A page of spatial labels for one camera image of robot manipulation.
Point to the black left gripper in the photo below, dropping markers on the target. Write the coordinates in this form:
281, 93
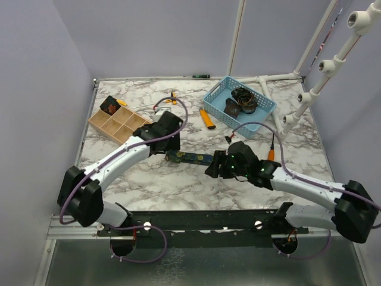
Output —
175, 145

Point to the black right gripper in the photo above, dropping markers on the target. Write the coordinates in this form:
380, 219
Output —
214, 170

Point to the blue yellow floral tie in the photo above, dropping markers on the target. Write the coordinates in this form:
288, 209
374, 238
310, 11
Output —
191, 158

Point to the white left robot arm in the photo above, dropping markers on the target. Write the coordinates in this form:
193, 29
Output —
81, 190

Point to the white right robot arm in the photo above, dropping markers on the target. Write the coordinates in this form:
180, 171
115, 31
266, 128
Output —
345, 208

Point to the yellow utility knife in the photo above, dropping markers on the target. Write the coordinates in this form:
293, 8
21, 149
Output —
206, 119

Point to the wooden compartment tray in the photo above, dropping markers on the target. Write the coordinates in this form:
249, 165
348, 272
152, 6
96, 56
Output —
119, 126

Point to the green black marker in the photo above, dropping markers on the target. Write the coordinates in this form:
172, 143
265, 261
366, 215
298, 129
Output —
201, 76

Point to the folded dark patterned tie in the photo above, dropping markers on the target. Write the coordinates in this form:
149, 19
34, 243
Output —
232, 108

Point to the rolled dark orange-leaf tie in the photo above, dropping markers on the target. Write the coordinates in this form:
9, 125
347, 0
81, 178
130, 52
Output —
110, 105

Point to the light blue plastic basket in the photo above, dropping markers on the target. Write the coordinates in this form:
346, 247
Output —
214, 104

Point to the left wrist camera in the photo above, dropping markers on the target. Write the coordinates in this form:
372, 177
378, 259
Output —
158, 115

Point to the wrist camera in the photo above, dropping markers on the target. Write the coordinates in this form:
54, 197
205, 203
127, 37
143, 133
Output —
229, 138
158, 115

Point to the yellow black wire stripper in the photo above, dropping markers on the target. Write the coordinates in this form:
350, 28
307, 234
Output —
172, 99

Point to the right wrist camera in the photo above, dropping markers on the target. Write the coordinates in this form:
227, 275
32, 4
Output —
229, 138

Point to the orange handled screwdriver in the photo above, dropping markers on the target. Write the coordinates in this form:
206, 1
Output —
271, 151

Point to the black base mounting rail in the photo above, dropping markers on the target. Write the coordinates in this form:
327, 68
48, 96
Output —
160, 230

